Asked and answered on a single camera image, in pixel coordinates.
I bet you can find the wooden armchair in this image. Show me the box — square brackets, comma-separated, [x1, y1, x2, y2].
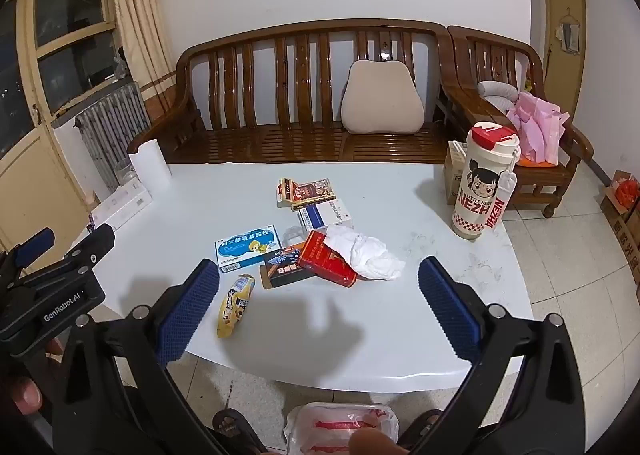
[446, 25, 596, 219]

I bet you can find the person's left hand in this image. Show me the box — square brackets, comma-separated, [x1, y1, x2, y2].
[0, 375, 44, 417]

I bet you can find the small white carton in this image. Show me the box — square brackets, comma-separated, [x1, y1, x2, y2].
[444, 140, 473, 206]

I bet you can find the yellow door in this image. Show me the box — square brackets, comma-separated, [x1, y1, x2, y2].
[542, 0, 587, 110]

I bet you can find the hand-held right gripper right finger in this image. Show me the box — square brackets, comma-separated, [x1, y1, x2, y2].
[400, 256, 588, 455]

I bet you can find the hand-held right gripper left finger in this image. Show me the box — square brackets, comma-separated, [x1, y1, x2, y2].
[52, 257, 236, 455]

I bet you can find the red cigarette box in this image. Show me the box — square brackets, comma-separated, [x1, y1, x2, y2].
[297, 230, 358, 287]

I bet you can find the person's right sandaled foot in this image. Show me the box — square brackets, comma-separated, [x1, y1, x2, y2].
[400, 409, 446, 451]

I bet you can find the person's left sandaled foot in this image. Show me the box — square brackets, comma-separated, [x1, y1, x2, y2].
[212, 409, 268, 455]

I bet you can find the grey white pillow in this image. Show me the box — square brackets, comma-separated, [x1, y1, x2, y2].
[476, 80, 521, 110]

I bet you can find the cream window door frame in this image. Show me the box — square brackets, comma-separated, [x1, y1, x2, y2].
[0, 0, 126, 256]

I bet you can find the blue medicine box cartoon print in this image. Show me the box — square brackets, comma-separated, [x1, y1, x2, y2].
[215, 224, 278, 267]

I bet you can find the pink plastic bag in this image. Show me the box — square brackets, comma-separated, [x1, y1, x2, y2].
[505, 92, 571, 166]

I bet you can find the white flat box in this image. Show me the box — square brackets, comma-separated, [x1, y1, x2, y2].
[89, 180, 153, 232]

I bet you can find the clear glass jar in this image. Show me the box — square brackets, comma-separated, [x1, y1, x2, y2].
[115, 158, 138, 186]

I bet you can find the person's right hand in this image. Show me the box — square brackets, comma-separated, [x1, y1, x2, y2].
[347, 427, 399, 455]

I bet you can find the crumpled white tissue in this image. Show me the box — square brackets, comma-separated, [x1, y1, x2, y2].
[325, 225, 406, 281]

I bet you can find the cream patterned curtain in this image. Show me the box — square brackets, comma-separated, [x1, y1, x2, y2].
[100, 0, 178, 108]

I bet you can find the dark box with orange edge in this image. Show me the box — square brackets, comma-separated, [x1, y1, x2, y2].
[260, 242, 317, 291]

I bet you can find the cartoon print tumbler red lid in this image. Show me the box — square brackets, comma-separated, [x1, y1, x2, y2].
[451, 121, 522, 241]

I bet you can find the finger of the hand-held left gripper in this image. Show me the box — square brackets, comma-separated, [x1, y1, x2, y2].
[65, 224, 116, 270]
[12, 228, 56, 266]

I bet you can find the yellow snack wrapper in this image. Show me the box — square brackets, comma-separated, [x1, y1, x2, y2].
[216, 273, 256, 340]

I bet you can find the yellow red open carton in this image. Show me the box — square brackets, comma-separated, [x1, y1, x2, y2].
[292, 179, 337, 210]

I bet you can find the hanger with grey cloth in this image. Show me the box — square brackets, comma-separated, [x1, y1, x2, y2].
[555, 7, 582, 53]

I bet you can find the grey radiator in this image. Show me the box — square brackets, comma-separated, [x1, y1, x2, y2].
[75, 82, 151, 193]

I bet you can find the cardboard box orange print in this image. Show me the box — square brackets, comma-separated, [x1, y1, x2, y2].
[600, 170, 640, 286]

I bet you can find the person's sandaled foot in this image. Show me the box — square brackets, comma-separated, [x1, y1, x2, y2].
[400, 409, 446, 451]
[212, 409, 268, 455]

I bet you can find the white plastic bag red print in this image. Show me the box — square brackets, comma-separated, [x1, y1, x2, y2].
[283, 402, 401, 455]

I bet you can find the wooden slatted bench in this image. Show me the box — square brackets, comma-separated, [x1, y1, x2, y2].
[127, 19, 451, 166]

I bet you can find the white blue medicine box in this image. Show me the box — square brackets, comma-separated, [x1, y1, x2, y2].
[296, 197, 354, 236]

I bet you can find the open maroon yellow pack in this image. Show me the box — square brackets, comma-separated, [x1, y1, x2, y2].
[277, 178, 301, 209]

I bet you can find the white paper roll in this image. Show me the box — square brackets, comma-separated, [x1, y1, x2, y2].
[127, 139, 172, 196]

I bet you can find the beige back cushion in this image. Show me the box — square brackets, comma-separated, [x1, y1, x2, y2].
[341, 60, 426, 136]

